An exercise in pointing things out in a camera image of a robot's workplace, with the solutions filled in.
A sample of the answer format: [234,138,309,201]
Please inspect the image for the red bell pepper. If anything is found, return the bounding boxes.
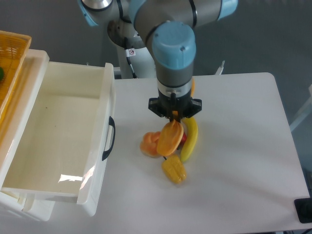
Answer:
[176,123,187,150]

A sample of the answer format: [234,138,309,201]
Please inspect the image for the yellow banana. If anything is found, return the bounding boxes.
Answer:
[180,117,198,162]

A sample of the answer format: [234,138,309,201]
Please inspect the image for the black drawer handle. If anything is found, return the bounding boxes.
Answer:
[101,116,116,161]

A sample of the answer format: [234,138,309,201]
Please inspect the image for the white drawer cabinet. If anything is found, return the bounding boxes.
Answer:
[0,49,55,221]

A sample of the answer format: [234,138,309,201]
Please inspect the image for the white table leg bracket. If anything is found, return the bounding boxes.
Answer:
[215,60,225,75]

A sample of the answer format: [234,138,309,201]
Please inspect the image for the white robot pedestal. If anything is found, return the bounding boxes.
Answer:
[107,19,158,79]

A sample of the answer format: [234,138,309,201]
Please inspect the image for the white frame at right edge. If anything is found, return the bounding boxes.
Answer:
[290,85,312,132]

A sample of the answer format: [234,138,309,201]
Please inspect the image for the yellow plastic basket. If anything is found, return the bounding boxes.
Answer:
[0,31,32,122]

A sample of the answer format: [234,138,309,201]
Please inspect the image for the yellow bell pepper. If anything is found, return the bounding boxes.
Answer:
[161,155,187,184]

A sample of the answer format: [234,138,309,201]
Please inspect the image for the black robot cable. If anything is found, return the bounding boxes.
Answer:
[124,36,138,79]

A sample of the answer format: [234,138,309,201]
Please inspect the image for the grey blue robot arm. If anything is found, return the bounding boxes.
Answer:
[78,0,238,121]

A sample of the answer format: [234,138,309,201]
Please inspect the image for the round knotted bread roll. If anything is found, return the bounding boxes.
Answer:
[140,131,160,158]

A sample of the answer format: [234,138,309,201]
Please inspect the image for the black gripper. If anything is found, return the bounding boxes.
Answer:
[148,91,202,122]

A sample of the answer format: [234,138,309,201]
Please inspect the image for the open upper white drawer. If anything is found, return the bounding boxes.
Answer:
[0,62,116,216]

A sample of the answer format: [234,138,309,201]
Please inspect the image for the black device at table edge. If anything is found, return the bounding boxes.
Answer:
[294,198,312,223]

